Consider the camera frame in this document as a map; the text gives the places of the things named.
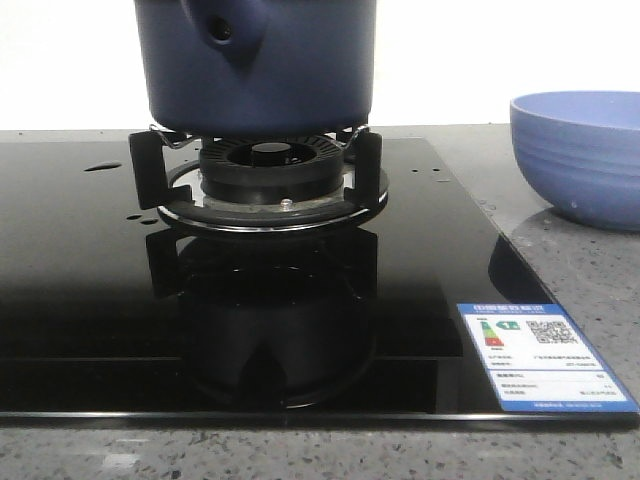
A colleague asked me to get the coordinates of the dark blue cooking pot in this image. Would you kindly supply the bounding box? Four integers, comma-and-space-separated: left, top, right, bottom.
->
134, 0, 377, 137

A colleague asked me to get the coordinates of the light blue ribbed bowl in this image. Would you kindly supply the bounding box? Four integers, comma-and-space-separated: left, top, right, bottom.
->
510, 90, 639, 231

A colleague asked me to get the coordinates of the black metal pot support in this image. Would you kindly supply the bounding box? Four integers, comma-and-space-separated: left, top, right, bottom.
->
129, 126, 389, 236

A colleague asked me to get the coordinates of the black gas burner head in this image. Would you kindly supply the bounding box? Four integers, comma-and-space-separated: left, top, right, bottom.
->
199, 135, 344, 205

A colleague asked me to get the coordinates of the black glass gas cooktop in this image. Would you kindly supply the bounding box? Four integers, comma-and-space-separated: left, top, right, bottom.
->
1, 138, 639, 430

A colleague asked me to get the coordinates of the blue energy efficiency label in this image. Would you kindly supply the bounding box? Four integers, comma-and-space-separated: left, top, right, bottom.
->
457, 303, 639, 414

